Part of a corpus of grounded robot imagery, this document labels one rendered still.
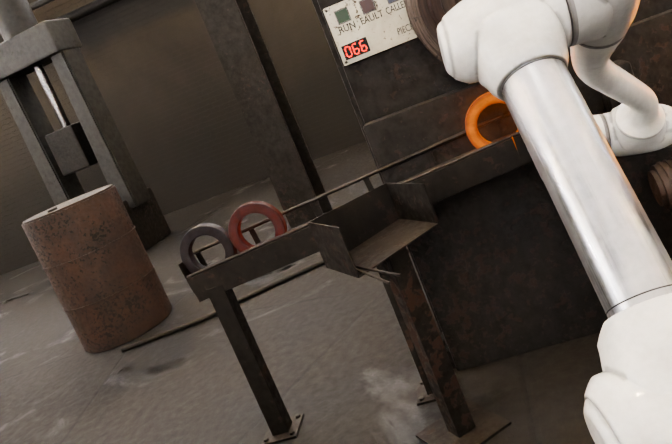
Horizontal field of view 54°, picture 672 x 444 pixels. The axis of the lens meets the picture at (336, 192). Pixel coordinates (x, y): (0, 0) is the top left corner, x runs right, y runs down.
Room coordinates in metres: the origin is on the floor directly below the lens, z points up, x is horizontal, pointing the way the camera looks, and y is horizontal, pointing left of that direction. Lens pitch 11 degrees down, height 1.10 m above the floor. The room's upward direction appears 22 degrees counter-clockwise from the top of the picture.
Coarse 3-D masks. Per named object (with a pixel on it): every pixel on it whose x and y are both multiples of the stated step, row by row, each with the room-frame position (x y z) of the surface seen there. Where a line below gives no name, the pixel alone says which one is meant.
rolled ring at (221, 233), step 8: (200, 224) 2.10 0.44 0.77; (208, 224) 2.09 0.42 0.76; (192, 232) 2.09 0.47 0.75; (200, 232) 2.08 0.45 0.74; (208, 232) 2.07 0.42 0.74; (216, 232) 2.07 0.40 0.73; (224, 232) 2.07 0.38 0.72; (184, 240) 2.09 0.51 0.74; (192, 240) 2.09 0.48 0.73; (224, 240) 2.06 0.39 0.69; (184, 248) 2.10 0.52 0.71; (224, 248) 2.07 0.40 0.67; (232, 248) 2.06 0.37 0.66; (184, 256) 2.10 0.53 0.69; (192, 256) 2.11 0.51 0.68; (184, 264) 2.10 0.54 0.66; (192, 264) 2.10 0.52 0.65; (200, 264) 2.12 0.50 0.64; (192, 272) 2.10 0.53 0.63
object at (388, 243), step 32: (384, 192) 1.82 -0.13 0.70; (416, 192) 1.69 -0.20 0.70; (320, 224) 1.65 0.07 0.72; (352, 224) 1.78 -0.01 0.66; (384, 224) 1.81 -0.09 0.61; (416, 224) 1.71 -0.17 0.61; (352, 256) 1.71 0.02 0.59; (384, 256) 1.60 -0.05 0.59; (416, 288) 1.67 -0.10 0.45; (416, 320) 1.66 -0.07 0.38; (448, 384) 1.67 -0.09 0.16; (448, 416) 1.67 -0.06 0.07; (480, 416) 1.72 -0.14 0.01
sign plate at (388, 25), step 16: (352, 0) 2.02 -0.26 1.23; (384, 0) 2.00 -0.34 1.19; (400, 0) 1.99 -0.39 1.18; (352, 16) 2.03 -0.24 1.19; (368, 16) 2.02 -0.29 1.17; (384, 16) 2.01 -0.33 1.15; (400, 16) 2.00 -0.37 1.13; (336, 32) 2.04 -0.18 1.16; (352, 32) 2.03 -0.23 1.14; (368, 32) 2.02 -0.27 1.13; (384, 32) 2.01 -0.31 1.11; (400, 32) 2.00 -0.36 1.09; (368, 48) 2.02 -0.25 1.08; (384, 48) 2.02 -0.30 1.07
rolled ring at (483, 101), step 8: (480, 96) 1.88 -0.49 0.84; (488, 96) 1.86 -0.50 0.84; (472, 104) 1.87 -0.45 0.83; (480, 104) 1.86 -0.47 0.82; (488, 104) 1.86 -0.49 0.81; (472, 112) 1.87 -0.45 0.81; (480, 112) 1.87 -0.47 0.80; (472, 120) 1.87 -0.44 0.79; (472, 128) 1.87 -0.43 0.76; (472, 136) 1.88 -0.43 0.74; (480, 136) 1.87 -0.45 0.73; (480, 144) 1.87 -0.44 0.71
